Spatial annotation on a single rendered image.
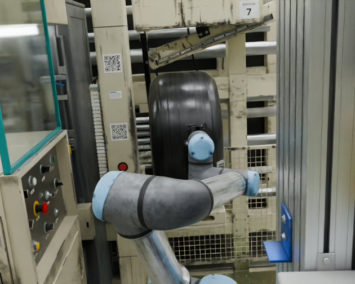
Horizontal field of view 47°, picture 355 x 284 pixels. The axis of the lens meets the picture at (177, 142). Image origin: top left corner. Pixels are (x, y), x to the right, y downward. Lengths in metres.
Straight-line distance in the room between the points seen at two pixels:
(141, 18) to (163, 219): 1.29
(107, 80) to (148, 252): 0.91
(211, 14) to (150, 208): 1.30
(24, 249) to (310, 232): 0.85
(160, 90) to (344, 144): 1.10
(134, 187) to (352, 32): 0.51
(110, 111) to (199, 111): 0.40
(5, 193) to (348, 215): 0.88
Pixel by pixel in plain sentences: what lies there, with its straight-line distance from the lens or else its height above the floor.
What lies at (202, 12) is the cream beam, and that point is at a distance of 1.98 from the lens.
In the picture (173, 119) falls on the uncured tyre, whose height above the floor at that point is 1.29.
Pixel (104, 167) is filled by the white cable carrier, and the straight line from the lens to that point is 1.83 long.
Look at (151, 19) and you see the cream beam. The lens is 1.97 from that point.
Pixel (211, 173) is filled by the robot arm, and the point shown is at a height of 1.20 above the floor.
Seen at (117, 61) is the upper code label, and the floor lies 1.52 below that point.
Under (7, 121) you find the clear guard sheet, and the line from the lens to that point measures 1.22.
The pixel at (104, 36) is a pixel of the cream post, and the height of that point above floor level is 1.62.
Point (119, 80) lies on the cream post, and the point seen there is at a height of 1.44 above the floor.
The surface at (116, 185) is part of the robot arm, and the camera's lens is 0.89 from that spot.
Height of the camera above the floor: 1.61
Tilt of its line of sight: 15 degrees down
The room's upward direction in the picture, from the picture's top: 4 degrees counter-clockwise
